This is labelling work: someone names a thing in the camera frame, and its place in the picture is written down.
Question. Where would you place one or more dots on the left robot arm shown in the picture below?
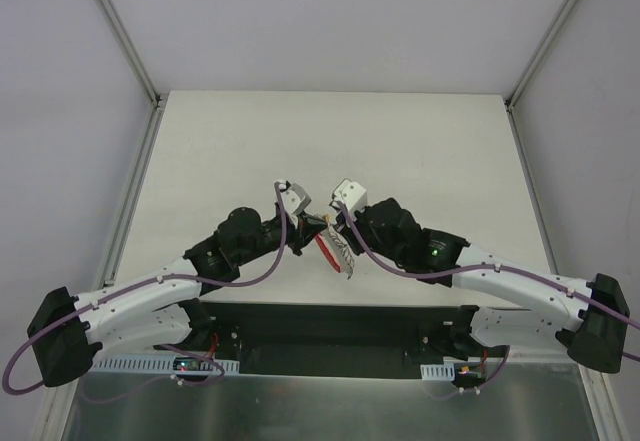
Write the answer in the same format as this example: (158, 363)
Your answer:
(72, 332)

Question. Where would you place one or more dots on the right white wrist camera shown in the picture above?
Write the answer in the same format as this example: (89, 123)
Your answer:
(349, 194)

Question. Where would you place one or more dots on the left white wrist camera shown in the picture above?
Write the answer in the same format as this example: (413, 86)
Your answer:
(293, 198)

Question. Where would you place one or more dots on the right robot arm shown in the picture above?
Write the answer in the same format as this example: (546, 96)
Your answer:
(587, 319)

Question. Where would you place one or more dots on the white cable duct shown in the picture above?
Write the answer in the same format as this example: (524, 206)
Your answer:
(163, 364)
(438, 372)

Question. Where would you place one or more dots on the right aluminium side rail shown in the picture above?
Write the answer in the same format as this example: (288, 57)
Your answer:
(535, 201)

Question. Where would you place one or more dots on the keyring holder with rings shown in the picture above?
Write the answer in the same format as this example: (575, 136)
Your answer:
(335, 250)

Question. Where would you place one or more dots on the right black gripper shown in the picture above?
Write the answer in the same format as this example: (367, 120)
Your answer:
(354, 234)

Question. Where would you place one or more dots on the left aluminium side rail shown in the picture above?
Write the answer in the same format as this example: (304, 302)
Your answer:
(117, 240)

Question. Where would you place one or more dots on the left white cable duct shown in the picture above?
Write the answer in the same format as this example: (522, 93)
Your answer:
(163, 364)

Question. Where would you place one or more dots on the aluminium side rail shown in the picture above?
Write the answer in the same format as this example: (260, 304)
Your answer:
(535, 201)
(117, 240)

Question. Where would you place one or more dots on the right white cable duct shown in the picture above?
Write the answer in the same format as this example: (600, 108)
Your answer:
(438, 372)

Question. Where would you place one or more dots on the right aluminium frame post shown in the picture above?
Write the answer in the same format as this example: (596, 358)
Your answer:
(541, 51)

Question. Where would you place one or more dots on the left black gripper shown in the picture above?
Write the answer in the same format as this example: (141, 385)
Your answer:
(300, 231)

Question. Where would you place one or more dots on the aluminium frame post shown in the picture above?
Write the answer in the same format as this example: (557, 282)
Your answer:
(129, 51)
(541, 51)

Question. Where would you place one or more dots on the left aluminium frame post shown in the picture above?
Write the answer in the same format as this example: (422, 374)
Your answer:
(129, 51)

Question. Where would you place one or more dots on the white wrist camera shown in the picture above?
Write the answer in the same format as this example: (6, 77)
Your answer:
(349, 194)
(293, 198)

